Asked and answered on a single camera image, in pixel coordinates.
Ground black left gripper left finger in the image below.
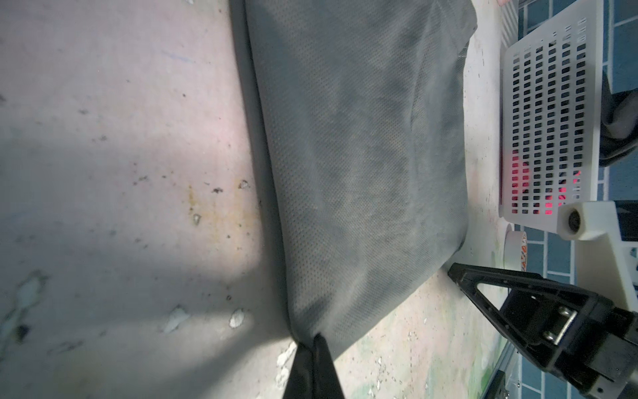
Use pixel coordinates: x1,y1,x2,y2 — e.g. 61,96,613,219
282,345,314,399

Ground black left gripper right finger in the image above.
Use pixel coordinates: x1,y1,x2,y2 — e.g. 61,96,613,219
312,334,345,399

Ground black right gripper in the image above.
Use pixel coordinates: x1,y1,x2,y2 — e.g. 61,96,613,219
448,264,637,398

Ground grey t shirt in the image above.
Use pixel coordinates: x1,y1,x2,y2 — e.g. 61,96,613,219
229,1,478,357

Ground magenta shirt in basket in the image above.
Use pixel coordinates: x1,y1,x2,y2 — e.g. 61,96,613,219
505,154,583,217

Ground dark grey shirt in basket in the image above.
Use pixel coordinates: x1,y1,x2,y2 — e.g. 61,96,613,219
599,72,637,167

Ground white perforated plastic basket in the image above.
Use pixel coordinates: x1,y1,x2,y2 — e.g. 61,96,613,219
501,1,604,233

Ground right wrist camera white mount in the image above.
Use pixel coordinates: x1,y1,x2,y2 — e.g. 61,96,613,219
557,201,637,312

